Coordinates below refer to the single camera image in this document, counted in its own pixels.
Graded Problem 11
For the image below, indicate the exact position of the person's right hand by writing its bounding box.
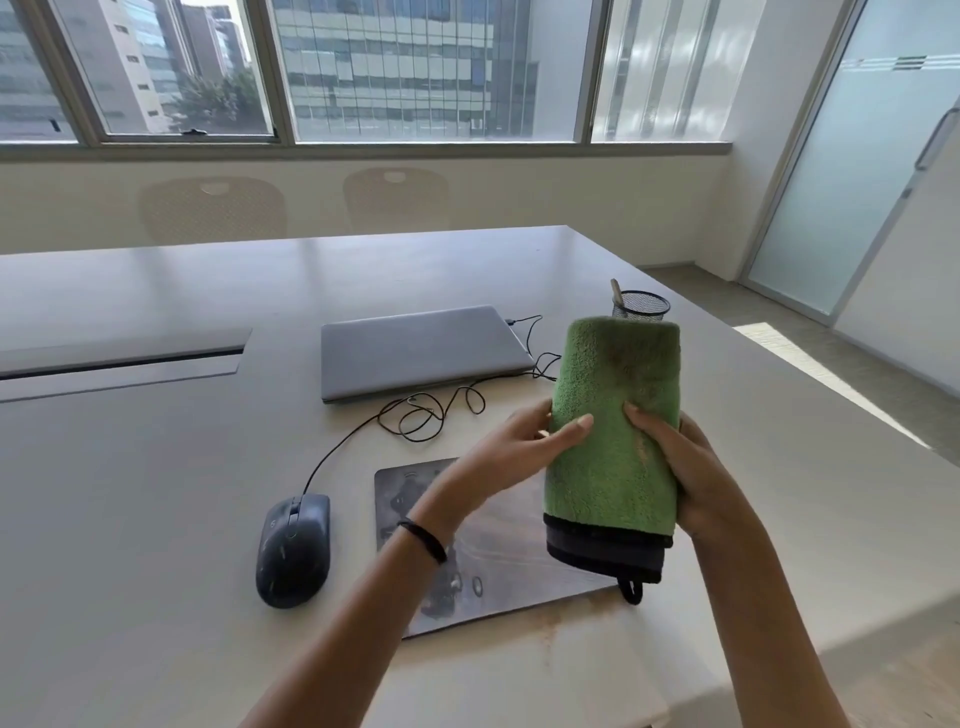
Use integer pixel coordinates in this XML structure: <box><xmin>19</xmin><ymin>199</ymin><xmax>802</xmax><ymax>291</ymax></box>
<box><xmin>624</xmin><ymin>402</ymin><xmax>745</xmax><ymax>543</ymax></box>

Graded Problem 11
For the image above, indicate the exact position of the person's left hand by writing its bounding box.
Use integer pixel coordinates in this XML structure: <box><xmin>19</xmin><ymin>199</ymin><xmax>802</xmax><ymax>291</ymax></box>
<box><xmin>418</xmin><ymin>398</ymin><xmax>595</xmax><ymax>543</ymax></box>

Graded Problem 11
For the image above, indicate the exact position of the green microfiber cloth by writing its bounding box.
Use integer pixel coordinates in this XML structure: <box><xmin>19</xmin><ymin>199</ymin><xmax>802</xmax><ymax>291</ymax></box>
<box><xmin>541</xmin><ymin>316</ymin><xmax>685</xmax><ymax>607</ymax></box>

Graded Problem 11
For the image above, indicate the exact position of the person's right forearm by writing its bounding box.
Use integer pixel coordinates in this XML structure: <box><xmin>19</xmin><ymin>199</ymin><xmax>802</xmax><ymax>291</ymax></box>
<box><xmin>688</xmin><ymin>508</ymin><xmax>852</xmax><ymax>728</ymax></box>

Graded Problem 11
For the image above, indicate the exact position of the person's left forearm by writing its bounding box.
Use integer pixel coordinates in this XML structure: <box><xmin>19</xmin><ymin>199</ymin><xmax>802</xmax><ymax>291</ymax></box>
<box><xmin>238</xmin><ymin>517</ymin><xmax>451</xmax><ymax>728</ymax></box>

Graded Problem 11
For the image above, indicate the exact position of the black mesh pen holder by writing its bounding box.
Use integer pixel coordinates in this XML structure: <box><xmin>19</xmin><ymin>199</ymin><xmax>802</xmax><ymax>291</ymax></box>
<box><xmin>611</xmin><ymin>291</ymin><xmax>672</xmax><ymax>324</ymax></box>

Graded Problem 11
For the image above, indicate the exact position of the grey patterned mouse pad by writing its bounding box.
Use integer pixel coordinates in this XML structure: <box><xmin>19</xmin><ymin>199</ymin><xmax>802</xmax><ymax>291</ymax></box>
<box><xmin>374</xmin><ymin>457</ymin><xmax>624</xmax><ymax>640</ymax></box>

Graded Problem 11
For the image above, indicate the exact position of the grey closed laptop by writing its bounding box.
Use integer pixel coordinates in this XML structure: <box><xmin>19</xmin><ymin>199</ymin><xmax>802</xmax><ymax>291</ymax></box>
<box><xmin>321</xmin><ymin>304</ymin><xmax>537</xmax><ymax>405</ymax></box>

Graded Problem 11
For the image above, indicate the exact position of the black wristband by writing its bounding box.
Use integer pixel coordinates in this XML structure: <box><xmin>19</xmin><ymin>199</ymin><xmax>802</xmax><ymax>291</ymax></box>
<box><xmin>396</xmin><ymin>519</ymin><xmax>449</xmax><ymax>565</ymax></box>

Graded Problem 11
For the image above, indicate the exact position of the beige chair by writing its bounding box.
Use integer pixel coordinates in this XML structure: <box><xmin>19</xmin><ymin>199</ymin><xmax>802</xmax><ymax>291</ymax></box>
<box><xmin>137</xmin><ymin>176</ymin><xmax>288</xmax><ymax>247</ymax></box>
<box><xmin>342</xmin><ymin>167</ymin><xmax>452</xmax><ymax>235</ymax></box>

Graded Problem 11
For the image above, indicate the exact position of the dark grey computer mouse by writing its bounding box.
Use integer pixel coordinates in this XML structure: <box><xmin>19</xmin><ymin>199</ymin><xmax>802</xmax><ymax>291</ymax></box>
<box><xmin>255</xmin><ymin>493</ymin><xmax>332</xmax><ymax>610</ymax></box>

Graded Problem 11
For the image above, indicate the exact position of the frosted glass door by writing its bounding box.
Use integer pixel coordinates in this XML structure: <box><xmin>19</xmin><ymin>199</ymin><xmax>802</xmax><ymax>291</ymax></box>
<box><xmin>738</xmin><ymin>0</ymin><xmax>960</xmax><ymax>327</ymax></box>

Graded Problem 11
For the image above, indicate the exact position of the grey framed window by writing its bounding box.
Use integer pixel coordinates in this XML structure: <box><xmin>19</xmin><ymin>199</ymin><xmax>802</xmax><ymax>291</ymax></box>
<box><xmin>0</xmin><ymin>0</ymin><xmax>732</xmax><ymax>148</ymax></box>

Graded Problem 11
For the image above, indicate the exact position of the black mouse cable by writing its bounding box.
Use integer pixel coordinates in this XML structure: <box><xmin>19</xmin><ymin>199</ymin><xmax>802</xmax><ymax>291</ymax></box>
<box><xmin>300</xmin><ymin>313</ymin><xmax>564</xmax><ymax>500</ymax></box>

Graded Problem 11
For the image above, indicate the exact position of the metal door handle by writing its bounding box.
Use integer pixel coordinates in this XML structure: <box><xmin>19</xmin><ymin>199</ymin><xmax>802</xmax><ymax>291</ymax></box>
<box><xmin>914</xmin><ymin>107</ymin><xmax>960</xmax><ymax>172</ymax></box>

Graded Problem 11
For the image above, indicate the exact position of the grey table cable hatch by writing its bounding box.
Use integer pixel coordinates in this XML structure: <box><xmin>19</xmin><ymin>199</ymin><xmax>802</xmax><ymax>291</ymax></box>
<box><xmin>0</xmin><ymin>327</ymin><xmax>253</xmax><ymax>406</ymax></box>

